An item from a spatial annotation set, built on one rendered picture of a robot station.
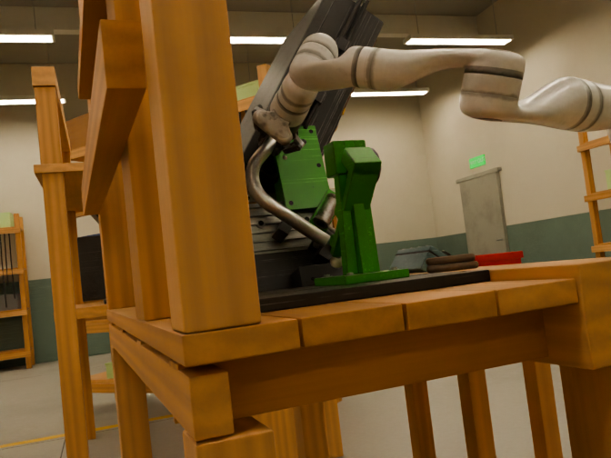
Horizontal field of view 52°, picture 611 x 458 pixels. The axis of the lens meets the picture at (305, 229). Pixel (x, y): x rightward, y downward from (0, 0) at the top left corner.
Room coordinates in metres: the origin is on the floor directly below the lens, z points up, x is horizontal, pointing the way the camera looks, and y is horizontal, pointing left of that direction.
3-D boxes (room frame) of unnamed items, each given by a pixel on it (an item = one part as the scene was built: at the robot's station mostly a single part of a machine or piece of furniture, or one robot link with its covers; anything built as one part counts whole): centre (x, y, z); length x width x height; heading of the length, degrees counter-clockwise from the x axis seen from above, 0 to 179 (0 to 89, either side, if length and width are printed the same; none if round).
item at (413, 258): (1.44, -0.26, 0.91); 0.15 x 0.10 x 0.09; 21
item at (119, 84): (1.38, 0.44, 1.23); 1.30 x 0.05 x 0.09; 21
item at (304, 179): (1.46, 0.01, 1.17); 0.13 x 0.12 x 0.20; 21
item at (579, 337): (1.61, -0.17, 0.82); 1.50 x 0.14 x 0.15; 21
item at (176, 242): (1.40, 0.37, 1.36); 1.49 x 0.09 x 0.97; 21
